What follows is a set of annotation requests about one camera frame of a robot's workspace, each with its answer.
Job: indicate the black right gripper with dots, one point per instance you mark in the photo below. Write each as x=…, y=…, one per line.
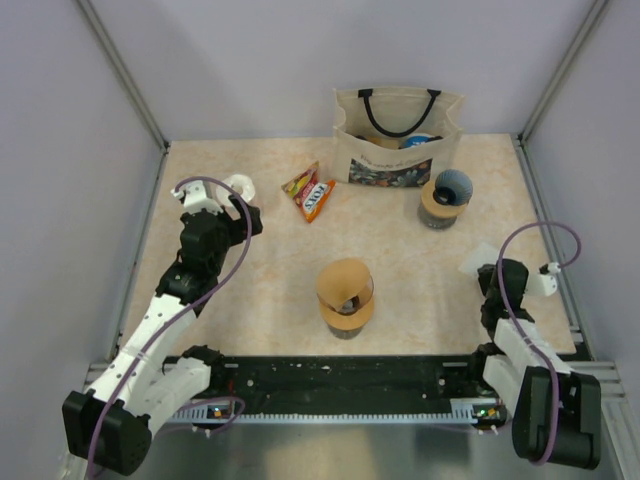
x=485, y=275

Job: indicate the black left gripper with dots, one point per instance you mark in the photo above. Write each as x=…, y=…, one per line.
x=239, y=227

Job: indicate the white paper sheet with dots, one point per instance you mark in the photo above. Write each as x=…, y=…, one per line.
x=483, y=254

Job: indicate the brown paper coffee filter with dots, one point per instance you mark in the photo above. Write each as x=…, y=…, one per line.
x=345, y=286

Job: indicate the blue ribbed dripper cone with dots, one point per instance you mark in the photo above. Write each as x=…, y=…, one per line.
x=453, y=188

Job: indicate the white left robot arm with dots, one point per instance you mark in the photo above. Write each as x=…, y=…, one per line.
x=112, y=423

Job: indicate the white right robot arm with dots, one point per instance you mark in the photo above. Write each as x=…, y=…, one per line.
x=553, y=408

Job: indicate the wrapped white paper roll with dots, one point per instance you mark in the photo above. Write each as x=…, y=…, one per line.
x=243, y=185

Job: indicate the orange Fox's candy bag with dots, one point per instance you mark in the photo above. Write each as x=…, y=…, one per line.
x=308, y=192

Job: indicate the grey ribbed glass mug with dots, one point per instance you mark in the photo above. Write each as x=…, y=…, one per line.
x=435, y=222

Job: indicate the beige floral tote bag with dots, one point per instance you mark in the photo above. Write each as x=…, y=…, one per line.
x=399, y=137

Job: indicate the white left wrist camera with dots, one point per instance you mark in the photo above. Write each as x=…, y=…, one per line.
x=195, y=197

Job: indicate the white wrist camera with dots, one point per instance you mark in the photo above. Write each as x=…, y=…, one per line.
x=543, y=283
x=195, y=197

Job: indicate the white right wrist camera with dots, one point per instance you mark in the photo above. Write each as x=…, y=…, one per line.
x=543, y=283

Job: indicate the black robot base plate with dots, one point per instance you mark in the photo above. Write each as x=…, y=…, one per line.
x=335, y=385

